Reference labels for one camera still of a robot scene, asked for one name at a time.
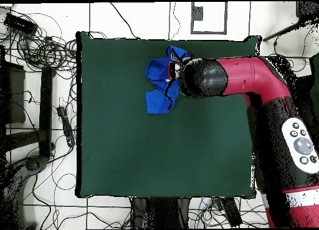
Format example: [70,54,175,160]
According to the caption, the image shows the blue laundry item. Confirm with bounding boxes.
[145,45,192,115]

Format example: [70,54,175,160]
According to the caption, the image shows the dark green table cloth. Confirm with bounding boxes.
[75,31,261,199]
[309,54,319,105]

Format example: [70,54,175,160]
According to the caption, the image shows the black rod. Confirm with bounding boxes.
[262,20,307,42]

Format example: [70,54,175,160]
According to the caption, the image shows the black power strip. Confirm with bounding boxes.
[56,106,76,148]

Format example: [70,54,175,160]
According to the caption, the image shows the black box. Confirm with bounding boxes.
[293,75,313,121]
[0,61,26,125]

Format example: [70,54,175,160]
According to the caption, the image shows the black stand bar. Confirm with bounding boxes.
[38,66,54,158]

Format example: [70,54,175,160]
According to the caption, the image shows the black rectangular device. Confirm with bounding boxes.
[214,197,243,228]

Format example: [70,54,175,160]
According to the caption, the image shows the black power brick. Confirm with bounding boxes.
[3,12,38,36]

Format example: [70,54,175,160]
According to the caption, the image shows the grey stand foot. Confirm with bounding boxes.
[4,155,49,229]

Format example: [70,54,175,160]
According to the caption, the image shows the grey floor frame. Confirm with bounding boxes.
[191,1,228,35]

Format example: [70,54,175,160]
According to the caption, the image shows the tangled black cables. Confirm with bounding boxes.
[0,5,78,79]

